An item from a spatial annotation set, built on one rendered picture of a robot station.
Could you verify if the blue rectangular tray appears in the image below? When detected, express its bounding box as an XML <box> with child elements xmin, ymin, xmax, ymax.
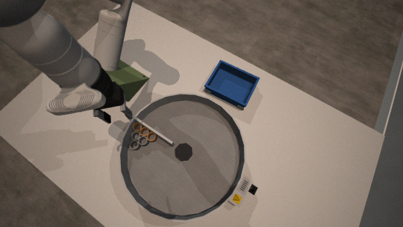
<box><xmin>204</xmin><ymin>60</ymin><xmax>260</xmax><ymax>110</ymax></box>

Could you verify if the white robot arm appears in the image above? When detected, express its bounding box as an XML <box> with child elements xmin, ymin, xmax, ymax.
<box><xmin>0</xmin><ymin>0</ymin><xmax>133</xmax><ymax>75</ymax></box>

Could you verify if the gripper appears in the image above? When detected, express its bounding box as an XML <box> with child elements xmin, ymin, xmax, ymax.
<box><xmin>45</xmin><ymin>46</ymin><xmax>132</xmax><ymax>124</ymax></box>

